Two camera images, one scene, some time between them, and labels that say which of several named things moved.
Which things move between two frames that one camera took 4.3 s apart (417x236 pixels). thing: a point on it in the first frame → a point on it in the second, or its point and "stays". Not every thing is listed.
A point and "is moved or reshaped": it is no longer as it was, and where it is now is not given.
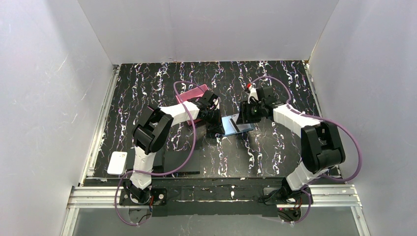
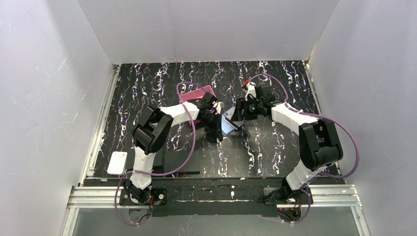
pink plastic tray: (191, 94) stays
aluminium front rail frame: (315, 196) stays
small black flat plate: (158, 166) stays
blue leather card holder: (230, 127) is moved or reshaped
